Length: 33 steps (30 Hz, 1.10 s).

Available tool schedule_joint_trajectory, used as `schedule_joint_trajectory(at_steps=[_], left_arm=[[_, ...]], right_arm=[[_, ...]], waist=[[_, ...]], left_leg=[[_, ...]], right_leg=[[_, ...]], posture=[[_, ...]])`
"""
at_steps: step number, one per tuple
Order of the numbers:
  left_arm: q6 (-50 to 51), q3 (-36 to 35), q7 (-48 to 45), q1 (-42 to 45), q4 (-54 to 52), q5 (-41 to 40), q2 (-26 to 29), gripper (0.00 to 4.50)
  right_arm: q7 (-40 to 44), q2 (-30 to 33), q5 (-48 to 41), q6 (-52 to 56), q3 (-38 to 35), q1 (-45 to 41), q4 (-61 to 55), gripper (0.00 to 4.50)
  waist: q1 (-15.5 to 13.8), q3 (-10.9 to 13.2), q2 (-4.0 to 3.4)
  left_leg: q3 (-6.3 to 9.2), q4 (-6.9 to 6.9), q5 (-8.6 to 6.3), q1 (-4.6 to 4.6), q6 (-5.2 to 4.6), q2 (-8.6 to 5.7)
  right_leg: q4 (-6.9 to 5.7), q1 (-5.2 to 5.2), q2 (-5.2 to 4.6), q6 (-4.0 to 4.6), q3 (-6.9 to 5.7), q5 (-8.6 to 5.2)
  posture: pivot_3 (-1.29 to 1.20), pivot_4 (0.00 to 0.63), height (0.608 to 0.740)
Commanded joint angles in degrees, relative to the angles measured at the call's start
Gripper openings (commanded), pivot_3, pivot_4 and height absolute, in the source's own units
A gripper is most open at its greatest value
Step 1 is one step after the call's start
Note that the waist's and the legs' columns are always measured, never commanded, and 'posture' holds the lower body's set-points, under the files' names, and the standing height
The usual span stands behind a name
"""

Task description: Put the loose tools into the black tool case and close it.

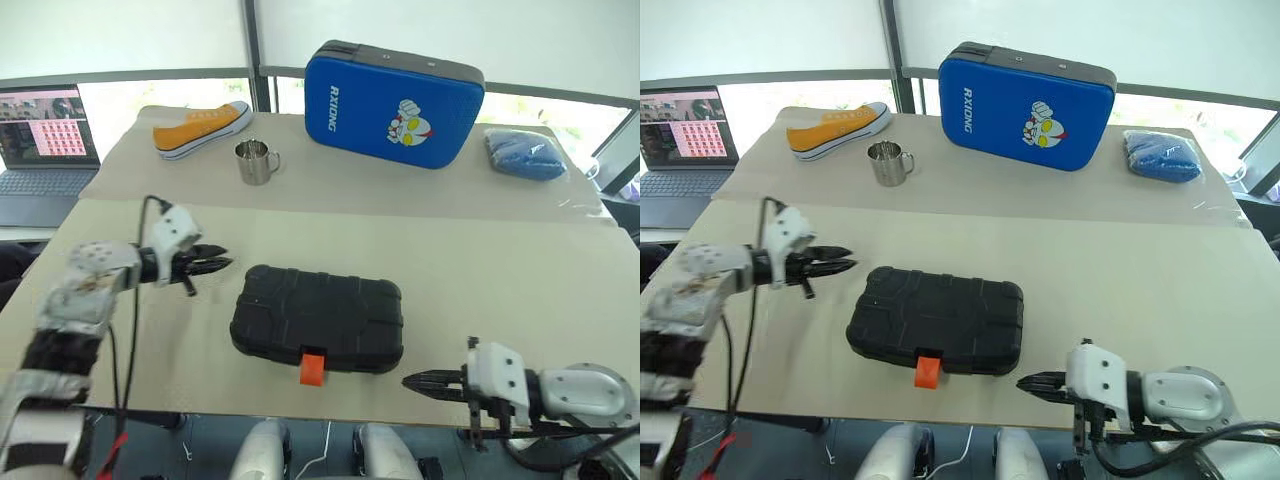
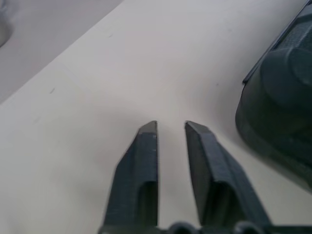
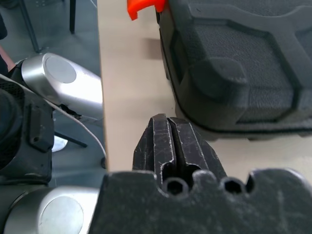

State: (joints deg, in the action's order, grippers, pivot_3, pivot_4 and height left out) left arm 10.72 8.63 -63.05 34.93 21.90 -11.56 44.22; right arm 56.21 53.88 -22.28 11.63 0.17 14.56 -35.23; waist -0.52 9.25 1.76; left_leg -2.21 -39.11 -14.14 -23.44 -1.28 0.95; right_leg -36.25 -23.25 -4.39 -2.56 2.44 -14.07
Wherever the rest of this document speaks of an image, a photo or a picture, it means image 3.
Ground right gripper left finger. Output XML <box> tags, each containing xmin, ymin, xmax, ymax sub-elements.
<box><xmin>133</xmin><ymin>113</ymin><xmax>176</xmax><ymax>188</ymax></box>

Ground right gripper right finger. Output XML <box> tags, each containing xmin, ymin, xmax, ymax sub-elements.
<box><xmin>169</xmin><ymin>117</ymin><xmax>228</xmax><ymax>180</ymax></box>

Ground black plastic tool case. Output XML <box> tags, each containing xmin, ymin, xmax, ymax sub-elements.
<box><xmin>126</xmin><ymin>0</ymin><xmax>312</xmax><ymax>143</ymax></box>

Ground beige cardboard table cover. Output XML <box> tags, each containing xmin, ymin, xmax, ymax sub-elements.
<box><xmin>97</xmin><ymin>0</ymin><xmax>312</xmax><ymax>182</ymax></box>

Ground silver left robot leg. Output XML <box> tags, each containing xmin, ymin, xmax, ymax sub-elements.
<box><xmin>20</xmin><ymin>52</ymin><xmax>104</xmax><ymax>123</ymax></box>

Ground silver robot leg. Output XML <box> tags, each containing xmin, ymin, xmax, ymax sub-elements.
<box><xmin>20</xmin><ymin>52</ymin><xmax>104</xmax><ymax>123</ymax></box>
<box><xmin>0</xmin><ymin>186</ymin><xmax>101</xmax><ymax>234</ymax></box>

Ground silver right robot leg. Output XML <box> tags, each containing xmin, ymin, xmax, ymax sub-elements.
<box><xmin>0</xmin><ymin>186</ymin><xmax>101</xmax><ymax>234</ymax></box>

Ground black robot waist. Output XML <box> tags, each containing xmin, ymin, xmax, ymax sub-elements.
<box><xmin>0</xmin><ymin>82</ymin><xmax>55</xmax><ymax>184</ymax></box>

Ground dark metal chair legs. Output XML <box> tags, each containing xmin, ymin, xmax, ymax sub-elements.
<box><xmin>19</xmin><ymin>0</ymin><xmax>77</xmax><ymax>53</ymax></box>

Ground thin white cable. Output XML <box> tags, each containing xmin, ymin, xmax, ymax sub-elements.
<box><xmin>0</xmin><ymin>73</ymin><xmax>108</xmax><ymax>169</ymax></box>

